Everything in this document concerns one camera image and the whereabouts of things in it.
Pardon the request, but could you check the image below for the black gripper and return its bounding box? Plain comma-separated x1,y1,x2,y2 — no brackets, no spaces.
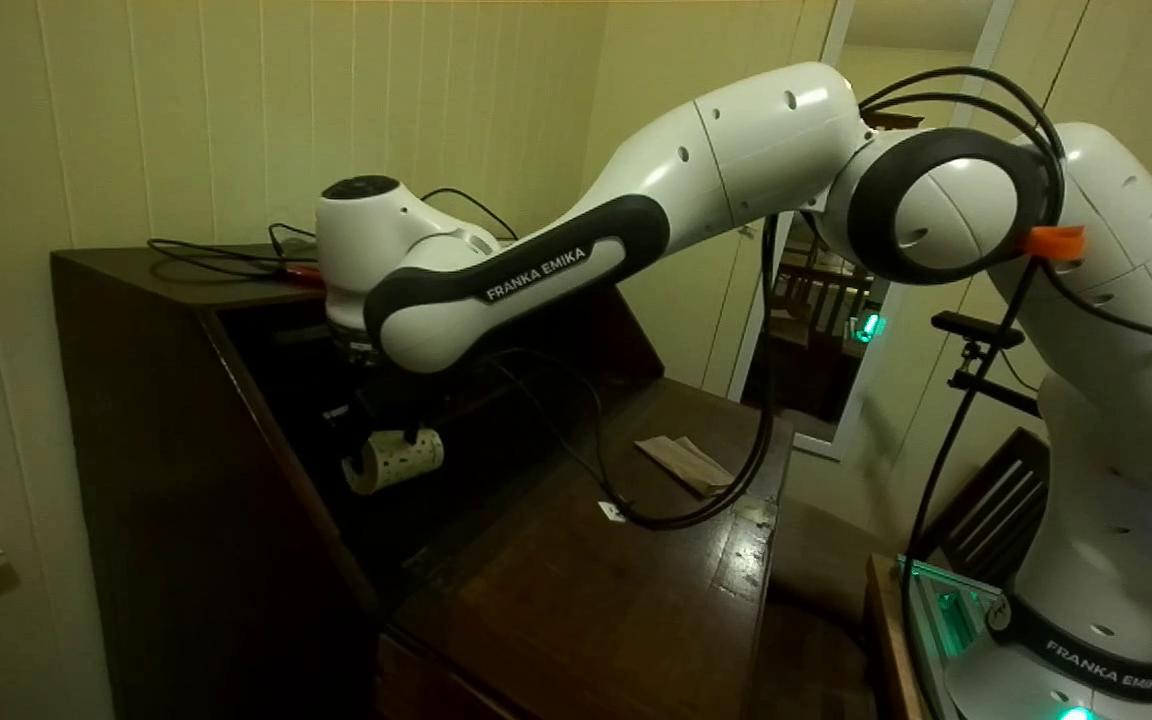
330,341,482,471

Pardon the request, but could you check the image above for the white dotted paper cup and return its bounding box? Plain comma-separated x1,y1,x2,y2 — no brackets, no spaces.
337,418,453,499

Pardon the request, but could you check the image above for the dark wooden secretary desk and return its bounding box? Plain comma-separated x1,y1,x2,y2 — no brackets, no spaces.
50,238,801,720

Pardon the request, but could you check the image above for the folded beige paper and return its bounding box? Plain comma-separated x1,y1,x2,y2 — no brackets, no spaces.
633,431,739,502

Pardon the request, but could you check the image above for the light wooden robot stand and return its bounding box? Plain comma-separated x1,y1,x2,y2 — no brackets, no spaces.
862,546,935,720

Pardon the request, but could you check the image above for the dark slatted wooden chair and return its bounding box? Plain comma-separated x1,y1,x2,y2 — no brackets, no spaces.
923,423,1058,587

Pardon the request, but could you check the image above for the black wrist cable bundle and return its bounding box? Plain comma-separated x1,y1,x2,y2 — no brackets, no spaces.
489,60,1074,565

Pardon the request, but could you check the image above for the white framed wall mirror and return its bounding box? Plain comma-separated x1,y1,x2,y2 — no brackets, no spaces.
728,0,1025,460

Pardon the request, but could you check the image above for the black camera on stand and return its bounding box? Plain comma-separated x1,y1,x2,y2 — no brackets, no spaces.
928,305,1050,423

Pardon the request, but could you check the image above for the orange cable clip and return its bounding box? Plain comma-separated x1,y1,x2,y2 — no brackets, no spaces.
1019,220,1094,266

